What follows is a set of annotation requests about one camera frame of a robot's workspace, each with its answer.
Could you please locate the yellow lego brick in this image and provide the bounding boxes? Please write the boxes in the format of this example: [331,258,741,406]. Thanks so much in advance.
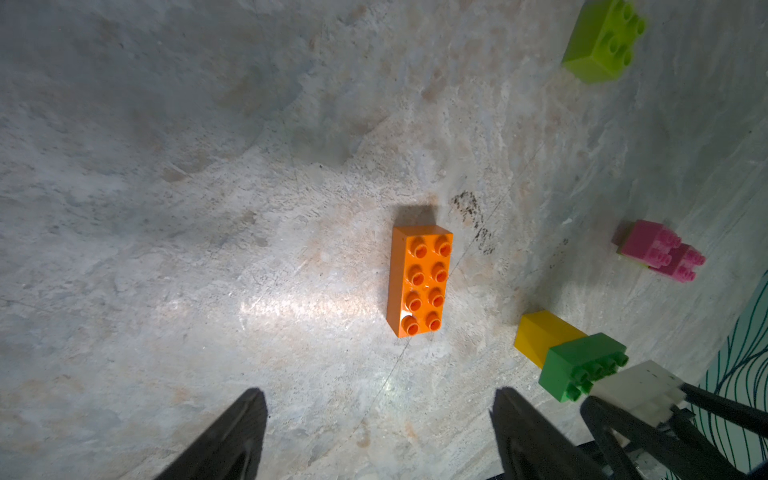
[514,310,587,369]

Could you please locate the magenta lego brick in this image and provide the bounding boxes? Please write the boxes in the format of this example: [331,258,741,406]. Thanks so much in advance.
[618,220,682,268]
[650,244,706,283]

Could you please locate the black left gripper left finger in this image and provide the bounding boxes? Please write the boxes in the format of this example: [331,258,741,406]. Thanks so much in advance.
[157,388,268,479]

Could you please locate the orange long lego brick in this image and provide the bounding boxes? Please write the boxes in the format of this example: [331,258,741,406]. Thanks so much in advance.
[386,225,453,338]

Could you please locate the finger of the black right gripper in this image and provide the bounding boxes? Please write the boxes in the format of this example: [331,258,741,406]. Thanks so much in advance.
[681,383,768,432]
[580,396,744,479]

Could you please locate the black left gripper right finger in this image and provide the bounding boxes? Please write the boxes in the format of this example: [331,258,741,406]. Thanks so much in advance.
[490,387,605,479]

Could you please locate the white lego brick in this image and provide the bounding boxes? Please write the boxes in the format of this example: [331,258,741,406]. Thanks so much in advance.
[590,361,686,427]

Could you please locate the small lime lego brick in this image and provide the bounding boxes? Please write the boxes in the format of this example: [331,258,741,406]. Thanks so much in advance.
[562,0,647,84]

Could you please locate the dark green long lego brick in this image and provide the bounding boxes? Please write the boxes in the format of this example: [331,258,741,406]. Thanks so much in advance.
[539,333,629,402]

